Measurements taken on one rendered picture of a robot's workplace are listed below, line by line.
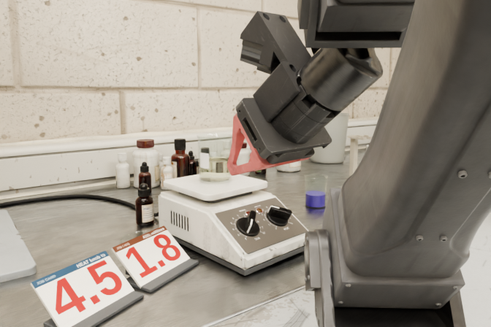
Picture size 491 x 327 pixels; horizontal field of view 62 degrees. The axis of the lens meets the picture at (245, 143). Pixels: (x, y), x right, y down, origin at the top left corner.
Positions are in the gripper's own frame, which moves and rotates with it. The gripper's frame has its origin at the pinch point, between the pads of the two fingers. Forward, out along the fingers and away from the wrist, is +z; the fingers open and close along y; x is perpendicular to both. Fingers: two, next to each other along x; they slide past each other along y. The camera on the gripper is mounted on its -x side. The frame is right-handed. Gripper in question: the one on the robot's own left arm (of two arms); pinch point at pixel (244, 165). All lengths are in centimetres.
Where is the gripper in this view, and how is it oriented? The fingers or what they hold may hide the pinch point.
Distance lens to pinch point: 48.8
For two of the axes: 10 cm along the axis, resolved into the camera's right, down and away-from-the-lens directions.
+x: 4.3, 8.3, -3.5
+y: -7.4, 1.0, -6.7
